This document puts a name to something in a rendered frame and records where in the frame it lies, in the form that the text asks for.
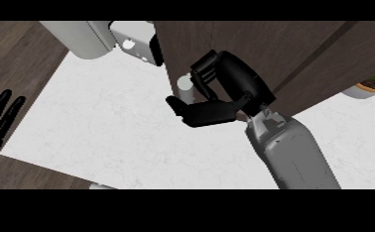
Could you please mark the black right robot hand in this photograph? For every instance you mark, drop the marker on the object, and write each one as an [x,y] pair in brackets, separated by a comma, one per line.
[244,80]

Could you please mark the dark brown wooden cabinet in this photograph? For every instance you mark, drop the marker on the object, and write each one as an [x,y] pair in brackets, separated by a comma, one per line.
[333,67]

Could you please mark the white and black appliance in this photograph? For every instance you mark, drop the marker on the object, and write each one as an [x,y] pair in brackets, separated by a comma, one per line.
[135,39]

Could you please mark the dark brown cabinet door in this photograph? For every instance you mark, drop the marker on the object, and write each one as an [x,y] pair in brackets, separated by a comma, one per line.
[254,41]

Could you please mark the pale water bottle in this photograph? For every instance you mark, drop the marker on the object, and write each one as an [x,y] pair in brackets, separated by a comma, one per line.
[185,85]

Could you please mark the white pot with plant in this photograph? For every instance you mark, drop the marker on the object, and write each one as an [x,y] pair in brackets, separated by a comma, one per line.
[364,90]

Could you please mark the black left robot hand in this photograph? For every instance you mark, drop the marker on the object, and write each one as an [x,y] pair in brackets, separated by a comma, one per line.
[6,117]

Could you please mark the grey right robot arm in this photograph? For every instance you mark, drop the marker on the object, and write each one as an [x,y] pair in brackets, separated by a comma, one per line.
[293,153]

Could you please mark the grey rounded appliance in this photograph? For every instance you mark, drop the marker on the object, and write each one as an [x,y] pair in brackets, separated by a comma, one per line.
[80,37]

